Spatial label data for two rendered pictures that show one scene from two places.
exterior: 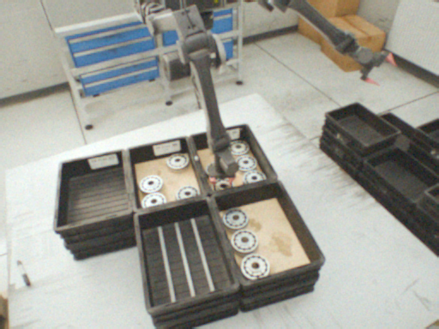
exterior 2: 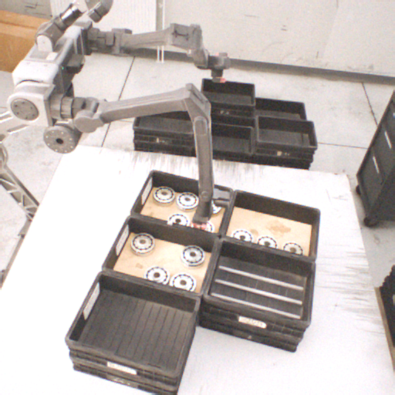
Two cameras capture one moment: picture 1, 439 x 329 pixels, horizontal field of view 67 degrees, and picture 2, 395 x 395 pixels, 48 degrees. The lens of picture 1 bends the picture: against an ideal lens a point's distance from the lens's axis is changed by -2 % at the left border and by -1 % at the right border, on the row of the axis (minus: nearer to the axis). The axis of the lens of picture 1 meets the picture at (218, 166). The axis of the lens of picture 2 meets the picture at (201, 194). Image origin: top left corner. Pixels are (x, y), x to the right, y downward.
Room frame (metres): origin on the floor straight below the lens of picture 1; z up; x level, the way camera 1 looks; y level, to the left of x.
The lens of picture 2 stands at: (0.49, 1.17, 2.35)
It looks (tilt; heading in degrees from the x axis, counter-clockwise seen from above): 45 degrees down; 293
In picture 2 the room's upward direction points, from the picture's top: 7 degrees clockwise
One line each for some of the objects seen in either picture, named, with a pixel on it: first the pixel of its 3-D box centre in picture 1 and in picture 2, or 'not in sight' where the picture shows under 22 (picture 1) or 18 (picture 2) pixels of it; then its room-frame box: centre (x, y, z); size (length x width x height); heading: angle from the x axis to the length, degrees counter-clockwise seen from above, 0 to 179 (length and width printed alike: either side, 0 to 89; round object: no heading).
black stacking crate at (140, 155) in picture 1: (165, 179); (162, 261); (1.03, 0.24, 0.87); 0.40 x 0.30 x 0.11; 14
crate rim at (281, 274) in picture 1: (262, 227); (272, 224); (0.71, -0.15, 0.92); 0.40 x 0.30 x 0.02; 14
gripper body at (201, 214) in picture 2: (221, 165); (204, 209); (0.98, -0.01, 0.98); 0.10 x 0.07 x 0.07; 99
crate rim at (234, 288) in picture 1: (182, 248); (261, 280); (0.64, 0.14, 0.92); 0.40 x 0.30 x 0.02; 14
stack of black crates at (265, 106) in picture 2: not in sight; (275, 128); (1.15, -1.64, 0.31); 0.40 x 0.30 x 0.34; 24
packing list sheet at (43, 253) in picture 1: (37, 248); not in sight; (0.82, 0.81, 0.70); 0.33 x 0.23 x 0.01; 24
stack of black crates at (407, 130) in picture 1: (390, 142); not in sight; (1.89, -1.32, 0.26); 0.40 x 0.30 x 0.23; 24
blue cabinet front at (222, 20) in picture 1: (199, 38); not in sight; (3.13, 0.11, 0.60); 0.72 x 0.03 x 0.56; 114
